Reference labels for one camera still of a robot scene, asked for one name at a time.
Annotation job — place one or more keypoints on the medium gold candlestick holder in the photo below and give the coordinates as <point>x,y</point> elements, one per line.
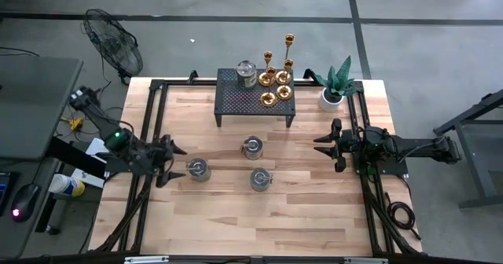
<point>280,93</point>
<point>265,99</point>

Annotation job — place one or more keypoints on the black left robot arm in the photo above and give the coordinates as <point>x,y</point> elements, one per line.
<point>98,118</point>

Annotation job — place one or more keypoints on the white plant pot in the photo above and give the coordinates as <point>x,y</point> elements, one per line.
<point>330,103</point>

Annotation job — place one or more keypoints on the black computer mouse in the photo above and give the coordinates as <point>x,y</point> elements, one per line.
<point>25,201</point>

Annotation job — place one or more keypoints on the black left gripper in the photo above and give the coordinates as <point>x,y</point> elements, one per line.
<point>161,160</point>

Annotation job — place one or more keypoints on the black floor fan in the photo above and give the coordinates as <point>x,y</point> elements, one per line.
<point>114,44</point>

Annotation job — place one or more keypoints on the white wipes canister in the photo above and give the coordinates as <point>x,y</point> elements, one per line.
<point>64,184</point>

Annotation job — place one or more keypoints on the black keyboard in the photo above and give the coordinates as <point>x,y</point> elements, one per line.
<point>4,193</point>

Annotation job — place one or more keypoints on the orange label candle tin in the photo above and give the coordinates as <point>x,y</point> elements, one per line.
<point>252,148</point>

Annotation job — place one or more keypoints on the grey table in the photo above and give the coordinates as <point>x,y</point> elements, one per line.
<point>35,107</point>

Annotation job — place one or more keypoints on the black perforated metal shelf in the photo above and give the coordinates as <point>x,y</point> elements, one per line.
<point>243,103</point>

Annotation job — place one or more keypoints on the silver candle tin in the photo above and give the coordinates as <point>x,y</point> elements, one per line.
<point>260,179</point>
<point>198,170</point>

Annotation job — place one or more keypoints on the silver frame bracket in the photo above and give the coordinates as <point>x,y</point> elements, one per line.
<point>145,260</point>
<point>365,261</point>

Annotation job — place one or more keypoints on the short gold candlestick holder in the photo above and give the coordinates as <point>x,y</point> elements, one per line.
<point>264,80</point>

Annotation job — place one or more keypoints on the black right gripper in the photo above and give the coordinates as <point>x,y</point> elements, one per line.
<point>351,144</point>

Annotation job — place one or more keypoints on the grey metal table frame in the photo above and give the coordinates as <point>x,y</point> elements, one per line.
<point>471,158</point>

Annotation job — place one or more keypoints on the cake label candle tin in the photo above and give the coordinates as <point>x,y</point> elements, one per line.
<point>246,75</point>

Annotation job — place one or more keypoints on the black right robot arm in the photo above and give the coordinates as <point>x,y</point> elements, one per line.
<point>424,148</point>

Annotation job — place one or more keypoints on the dark grey desk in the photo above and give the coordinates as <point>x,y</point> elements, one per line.
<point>23,240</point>

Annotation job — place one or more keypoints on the white paper sheet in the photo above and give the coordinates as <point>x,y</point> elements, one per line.
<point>94,148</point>

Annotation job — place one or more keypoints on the yellow plug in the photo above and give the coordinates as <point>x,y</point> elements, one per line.
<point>76,123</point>

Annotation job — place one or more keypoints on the green snake plant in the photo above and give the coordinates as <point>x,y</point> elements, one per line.
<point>338,81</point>

